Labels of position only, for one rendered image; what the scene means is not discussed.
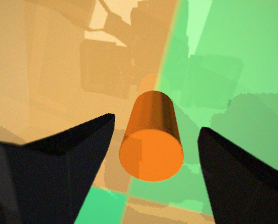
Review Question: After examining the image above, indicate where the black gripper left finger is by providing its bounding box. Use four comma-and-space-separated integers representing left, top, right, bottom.
0, 113, 115, 224

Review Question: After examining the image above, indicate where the orange cylinder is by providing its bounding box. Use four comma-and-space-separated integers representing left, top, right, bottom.
119, 90, 184, 182

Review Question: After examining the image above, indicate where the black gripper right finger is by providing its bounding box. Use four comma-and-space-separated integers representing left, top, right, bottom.
197, 127, 278, 224

